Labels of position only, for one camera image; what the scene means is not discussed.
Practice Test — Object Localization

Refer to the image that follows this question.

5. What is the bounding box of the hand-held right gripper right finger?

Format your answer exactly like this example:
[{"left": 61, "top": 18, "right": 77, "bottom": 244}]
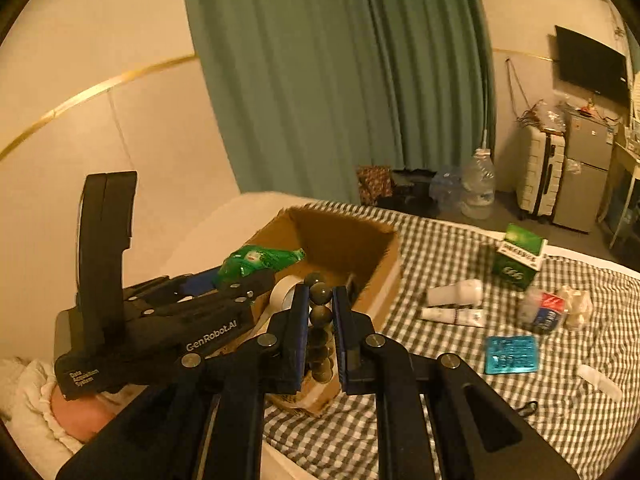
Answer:
[{"left": 332, "top": 285, "right": 581, "bottom": 480}]

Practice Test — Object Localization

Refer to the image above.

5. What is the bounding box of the wooden desk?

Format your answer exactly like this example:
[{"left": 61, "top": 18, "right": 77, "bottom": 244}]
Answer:
[{"left": 597, "top": 125, "right": 640, "bottom": 261}]

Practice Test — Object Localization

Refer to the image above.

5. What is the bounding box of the green curtain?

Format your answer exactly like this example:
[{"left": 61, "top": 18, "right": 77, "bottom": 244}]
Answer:
[{"left": 179, "top": 0, "right": 497, "bottom": 206}]

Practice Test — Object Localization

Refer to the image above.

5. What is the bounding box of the patterned bag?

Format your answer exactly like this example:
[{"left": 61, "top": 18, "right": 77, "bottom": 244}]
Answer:
[{"left": 356, "top": 165, "right": 395, "bottom": 207}]

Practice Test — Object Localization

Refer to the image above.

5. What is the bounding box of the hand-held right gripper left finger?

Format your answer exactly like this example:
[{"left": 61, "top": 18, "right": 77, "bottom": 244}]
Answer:
[{"left": 55, "top": 284, "right": 313, "bottom": 480}]

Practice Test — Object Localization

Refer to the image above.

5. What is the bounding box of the grey fridge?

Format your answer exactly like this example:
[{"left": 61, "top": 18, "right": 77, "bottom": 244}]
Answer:
[{"left": 552, "top": 107, "right": 621, "bottom": 233}]

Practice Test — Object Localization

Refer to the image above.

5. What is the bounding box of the blue blister pack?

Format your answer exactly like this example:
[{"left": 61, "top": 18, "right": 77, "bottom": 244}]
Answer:
[{"left": 484, "top": 335, "right": 541, "bottom": 375}]

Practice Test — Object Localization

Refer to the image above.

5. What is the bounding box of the dark green bead string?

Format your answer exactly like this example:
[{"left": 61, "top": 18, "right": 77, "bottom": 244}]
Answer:
[{"left": 305, "top": 272, "right": 336, "bottom": 383}]

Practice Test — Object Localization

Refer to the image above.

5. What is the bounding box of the person's left forearm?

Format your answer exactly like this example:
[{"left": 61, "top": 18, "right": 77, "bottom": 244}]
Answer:
[{"left": 0, "top": 357, "right": 131, "bottom": 466}]

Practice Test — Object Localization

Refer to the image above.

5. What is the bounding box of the white plastic bottle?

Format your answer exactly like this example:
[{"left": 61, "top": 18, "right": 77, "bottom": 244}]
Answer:
[{"left": 426, "top": 279, "right": 485, "bottom": 308}]

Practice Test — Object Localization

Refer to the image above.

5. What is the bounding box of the green snack packet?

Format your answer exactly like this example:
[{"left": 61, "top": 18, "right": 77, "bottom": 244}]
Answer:
[{"left": 217, "top": 244, "right": 307, "bottom": 281}]

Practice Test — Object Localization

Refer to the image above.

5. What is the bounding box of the black wall television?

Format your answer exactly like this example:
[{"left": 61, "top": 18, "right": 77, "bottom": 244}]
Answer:
[{"left": 555, "top": 25, "right": 630, "bottom": 106}]

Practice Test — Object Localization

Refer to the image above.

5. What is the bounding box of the red blue plastic packet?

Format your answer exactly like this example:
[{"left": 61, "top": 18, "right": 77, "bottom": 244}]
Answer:
[{"left": 517, "top": 287, "right": 568, "bottom": 335}]

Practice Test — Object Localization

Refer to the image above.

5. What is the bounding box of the white figurine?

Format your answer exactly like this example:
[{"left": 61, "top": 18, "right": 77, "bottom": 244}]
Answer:
[{"left": 557, "top": 285, "right": 593, "bottom": 332}]

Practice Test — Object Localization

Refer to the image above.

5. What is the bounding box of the crumpled clear plastic bottle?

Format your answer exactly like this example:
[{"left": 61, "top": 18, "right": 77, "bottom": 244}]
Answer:
[{"left": 429, "top": 165, "right": 468, "bottom": 211}]

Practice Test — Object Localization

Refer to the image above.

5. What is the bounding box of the cardboard box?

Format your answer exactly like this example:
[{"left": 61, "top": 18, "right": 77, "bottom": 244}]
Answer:
[{"left": 207, "top": 206, "right": 403, "bottom": 417}]

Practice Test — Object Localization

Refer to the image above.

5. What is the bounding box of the white tape roll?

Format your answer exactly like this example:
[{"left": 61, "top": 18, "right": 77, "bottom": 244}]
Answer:
[{"left": 267, "top": 275, "right": 301, "bottom": 313}]

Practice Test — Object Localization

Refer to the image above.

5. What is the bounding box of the green white carton box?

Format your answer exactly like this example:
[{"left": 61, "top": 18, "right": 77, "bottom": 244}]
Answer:
[{"left": 491, "top": 223, "right": 548, "bottom": 292}]

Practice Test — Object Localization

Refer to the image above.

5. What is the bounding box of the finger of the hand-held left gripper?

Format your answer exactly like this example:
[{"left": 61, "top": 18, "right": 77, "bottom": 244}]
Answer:
[
  {"left": 127, "top": 272, "right": 223, "bottom": 303},
  {"left": 145, "top": 272, "right": 277, "bottom": 323}
]

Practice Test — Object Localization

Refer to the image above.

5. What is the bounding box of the white suitcase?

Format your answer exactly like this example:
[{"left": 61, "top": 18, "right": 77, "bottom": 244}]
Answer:
[{"left": 517, "top": 127, "right": 568, "bottom": 222}]

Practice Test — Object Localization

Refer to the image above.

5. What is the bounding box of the large clear water bottle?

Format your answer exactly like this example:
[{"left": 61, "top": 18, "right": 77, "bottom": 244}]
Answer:
[{"left": 460, "top": 149, "right": 497, "bottom": 220}]

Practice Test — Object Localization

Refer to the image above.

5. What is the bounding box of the dark bag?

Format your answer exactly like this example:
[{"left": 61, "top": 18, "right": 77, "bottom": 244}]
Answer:
[{"left": 390, "top": 167, "right": 441, "bottom": 216}]

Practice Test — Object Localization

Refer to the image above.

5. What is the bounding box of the white cosmetic tube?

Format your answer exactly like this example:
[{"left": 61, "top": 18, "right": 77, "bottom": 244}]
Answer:
[{"left": 420, "top": 306, "right": 487, "bottom": 330}]

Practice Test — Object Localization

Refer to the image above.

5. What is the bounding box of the clear plastic comb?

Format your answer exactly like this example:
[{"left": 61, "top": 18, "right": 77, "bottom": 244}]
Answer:
[{"left": 575, "top": 364, "right": 623, "bottom": 403}]

